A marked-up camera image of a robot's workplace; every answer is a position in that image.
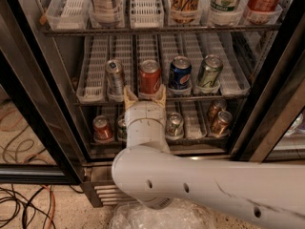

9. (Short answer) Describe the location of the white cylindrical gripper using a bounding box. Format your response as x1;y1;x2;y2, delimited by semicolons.
123;84;166;144

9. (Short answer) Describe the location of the red coke can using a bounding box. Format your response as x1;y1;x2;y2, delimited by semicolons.
139;60;161;94

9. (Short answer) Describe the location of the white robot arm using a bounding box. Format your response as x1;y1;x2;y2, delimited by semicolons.
112;86;305;229

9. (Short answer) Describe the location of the green can bottom left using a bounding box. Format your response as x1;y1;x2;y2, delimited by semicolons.
116;115;127;141

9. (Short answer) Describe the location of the green can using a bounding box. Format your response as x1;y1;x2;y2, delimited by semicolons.
116;115;127;141
166;113;184;137

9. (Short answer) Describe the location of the green can bottom centre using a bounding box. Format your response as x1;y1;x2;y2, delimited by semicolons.
166;113;184;137

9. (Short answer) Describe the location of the silver can middle shelf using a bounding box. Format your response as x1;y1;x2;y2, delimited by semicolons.
105;59;125;95

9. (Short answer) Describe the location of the blue pepsi can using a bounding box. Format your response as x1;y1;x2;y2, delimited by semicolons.
168;55;192;90

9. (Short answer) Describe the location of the red can bottom shelf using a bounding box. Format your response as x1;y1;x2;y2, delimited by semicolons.
92;115;113;141

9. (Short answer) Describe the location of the brown can bottom rear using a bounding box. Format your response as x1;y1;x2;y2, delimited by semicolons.
207;99;227;122

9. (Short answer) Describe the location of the brown can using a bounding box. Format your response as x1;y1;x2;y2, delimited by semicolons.
207;99;227;122
211;111;233;135

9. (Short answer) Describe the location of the green can middle shelf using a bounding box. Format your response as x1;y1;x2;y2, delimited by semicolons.
196;54;223;88

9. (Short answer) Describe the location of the brown can bottom front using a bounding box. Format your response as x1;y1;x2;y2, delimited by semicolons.
211;111;233;135

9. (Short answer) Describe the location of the stainless steel fridge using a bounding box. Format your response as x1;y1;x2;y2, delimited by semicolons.
6;0;305;208

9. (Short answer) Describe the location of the gold striped can top shelf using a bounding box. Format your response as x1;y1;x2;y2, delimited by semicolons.
170;0;199;24

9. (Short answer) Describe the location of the glass fridge door left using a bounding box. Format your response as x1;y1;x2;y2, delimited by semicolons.
0;0;86;184

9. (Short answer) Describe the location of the clear plastic bag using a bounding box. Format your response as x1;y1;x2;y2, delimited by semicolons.
109;199;216;229

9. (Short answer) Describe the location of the middle wire shelf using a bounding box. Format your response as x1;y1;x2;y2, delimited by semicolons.
73;94;247;107

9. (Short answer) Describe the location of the wire shelf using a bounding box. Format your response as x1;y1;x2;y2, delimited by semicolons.
73;94;247;107
41;24;281;37

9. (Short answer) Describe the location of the orange floor cable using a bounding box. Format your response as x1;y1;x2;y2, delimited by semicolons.
41;184;57;229

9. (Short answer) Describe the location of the top wire shelf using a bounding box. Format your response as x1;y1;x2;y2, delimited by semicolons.
41;24;281;37

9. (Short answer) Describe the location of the black floor cable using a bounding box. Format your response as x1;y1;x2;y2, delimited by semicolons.
0;184;84;229

